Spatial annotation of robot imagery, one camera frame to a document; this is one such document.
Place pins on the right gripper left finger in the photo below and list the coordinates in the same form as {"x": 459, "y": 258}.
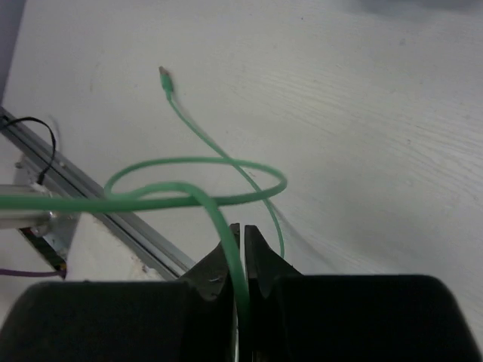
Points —
{"x": 189, "y": 319}

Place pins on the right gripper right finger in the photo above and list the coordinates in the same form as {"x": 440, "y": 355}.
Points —
{"x": 297, "y": 317}

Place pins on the left metal mounting bracket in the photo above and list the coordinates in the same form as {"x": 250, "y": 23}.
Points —
{"x": 49, "y": 232}

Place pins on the aluminium table rail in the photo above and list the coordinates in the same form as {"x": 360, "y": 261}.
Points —
{"x": 66, "y": 189}

